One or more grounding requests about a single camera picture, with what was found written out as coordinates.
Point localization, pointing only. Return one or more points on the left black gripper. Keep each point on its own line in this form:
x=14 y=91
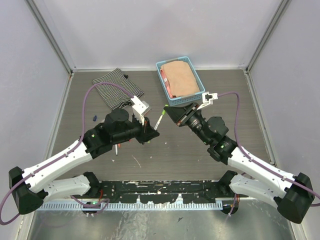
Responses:
x=147 y=132

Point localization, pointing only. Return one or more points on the peach folded towel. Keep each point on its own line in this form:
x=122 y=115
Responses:
x=179 y=79

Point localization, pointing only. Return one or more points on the white pen lime end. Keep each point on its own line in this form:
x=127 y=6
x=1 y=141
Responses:
x=158 y=122

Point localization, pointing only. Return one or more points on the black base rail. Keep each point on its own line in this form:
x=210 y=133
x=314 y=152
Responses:
x=160 y=192

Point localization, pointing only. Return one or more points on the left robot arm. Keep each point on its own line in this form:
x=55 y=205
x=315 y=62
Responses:
x=33 y=186

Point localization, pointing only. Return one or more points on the light blue plastic basket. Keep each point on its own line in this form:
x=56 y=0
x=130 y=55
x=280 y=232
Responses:
x=186 y=99

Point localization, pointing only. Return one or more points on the grey slotted cable duct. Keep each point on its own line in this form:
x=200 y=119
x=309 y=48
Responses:
x=176 y=206

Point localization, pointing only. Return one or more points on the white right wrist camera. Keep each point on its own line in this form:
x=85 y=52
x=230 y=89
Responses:
x=207 y=99

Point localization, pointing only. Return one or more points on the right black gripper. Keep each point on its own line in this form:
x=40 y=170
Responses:
x=176 y=113

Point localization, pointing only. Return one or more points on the black white striped cloth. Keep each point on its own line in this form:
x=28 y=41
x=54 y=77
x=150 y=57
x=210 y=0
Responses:
x=121 y=90

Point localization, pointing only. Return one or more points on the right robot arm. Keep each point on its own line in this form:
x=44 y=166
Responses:
x=292 y=195

